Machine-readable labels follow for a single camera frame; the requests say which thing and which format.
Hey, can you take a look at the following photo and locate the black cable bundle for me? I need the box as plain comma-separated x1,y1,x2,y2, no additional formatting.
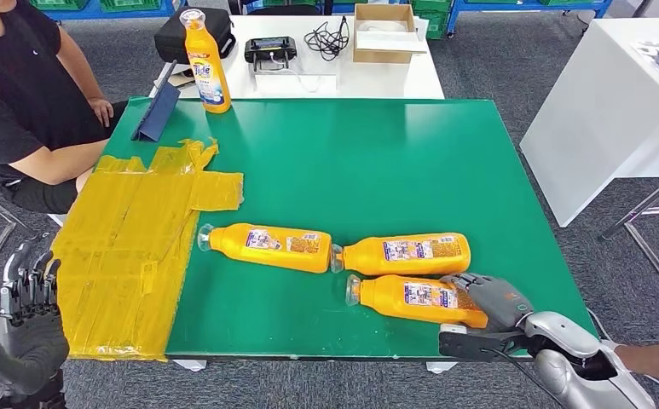
303,15,350,62

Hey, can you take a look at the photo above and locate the metal table frame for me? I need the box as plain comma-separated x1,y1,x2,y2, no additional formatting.
599,166,659,317

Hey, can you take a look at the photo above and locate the white side table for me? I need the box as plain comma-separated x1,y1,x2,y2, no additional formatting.
519,18,659,228

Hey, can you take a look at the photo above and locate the green table board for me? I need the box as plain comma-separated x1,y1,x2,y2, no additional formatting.
100,97,597,360

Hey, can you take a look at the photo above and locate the person's left hand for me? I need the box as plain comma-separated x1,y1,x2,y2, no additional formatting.
89,97,116,129

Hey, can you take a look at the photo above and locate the orange detergent bottle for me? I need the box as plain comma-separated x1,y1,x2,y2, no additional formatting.
344,274,489,330
179,8,233,114
198,223,334,274
330,233,472,277

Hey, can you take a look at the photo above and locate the person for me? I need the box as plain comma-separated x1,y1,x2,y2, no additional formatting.
0,0,128,215

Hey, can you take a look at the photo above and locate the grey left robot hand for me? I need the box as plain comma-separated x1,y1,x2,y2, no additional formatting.
0,239,71,396

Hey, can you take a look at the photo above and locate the blue metal shelf rack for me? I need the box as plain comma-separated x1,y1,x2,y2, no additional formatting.
24,0,181,20

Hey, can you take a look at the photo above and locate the yellow taped plastic sheet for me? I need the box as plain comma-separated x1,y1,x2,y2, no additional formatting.
52,138,245,362

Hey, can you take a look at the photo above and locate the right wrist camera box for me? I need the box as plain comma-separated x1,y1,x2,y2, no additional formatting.
437,323,528,362

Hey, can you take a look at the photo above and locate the blue tablet case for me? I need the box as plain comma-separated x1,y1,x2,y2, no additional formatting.
131,60,182,143

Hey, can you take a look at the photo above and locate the white foam insert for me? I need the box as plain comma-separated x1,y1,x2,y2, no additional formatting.
356,20,429,55

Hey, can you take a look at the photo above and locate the green plastic crate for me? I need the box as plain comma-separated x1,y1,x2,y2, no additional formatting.
29,0,89,11
410,0,452,41
100,0,164,14

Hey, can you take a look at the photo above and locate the smartphone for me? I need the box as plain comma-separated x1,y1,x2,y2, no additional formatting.
168,65,196,89

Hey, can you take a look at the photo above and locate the person's bare leg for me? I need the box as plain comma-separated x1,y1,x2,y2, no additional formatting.
614,341,659,409

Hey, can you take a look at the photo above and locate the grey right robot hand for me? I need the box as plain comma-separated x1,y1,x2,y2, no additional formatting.
441,273,535,333

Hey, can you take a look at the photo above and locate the black carrying case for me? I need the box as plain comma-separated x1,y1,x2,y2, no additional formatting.
153,6,237,64

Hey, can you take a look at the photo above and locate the cardboard box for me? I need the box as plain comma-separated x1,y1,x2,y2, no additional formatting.
353,3,429,64

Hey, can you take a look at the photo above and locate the black handheld controller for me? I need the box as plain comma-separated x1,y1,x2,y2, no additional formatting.
244,36,298,72

